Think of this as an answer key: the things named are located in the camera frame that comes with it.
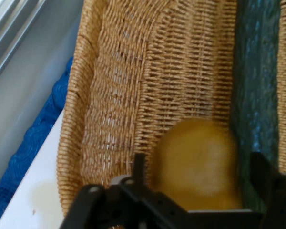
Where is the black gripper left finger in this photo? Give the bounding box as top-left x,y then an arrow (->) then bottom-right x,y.
59,152 -> 189,229

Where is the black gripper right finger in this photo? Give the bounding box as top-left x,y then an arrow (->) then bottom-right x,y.
249,151 -> 286,229

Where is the yellow-brown potato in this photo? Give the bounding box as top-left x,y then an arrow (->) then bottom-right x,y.
154,118 -> 244,212

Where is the blue cloth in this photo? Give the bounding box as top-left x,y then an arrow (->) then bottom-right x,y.
0,57 -> 74,225

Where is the dark green cucumber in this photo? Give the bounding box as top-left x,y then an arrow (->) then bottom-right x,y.
230,0 -> 282,215

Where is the woven wicker basket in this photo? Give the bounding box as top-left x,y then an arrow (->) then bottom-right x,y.
56,0 -> 286,217

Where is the aluminium wall rail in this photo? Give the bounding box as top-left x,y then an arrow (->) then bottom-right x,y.
0,0 -> 48,89

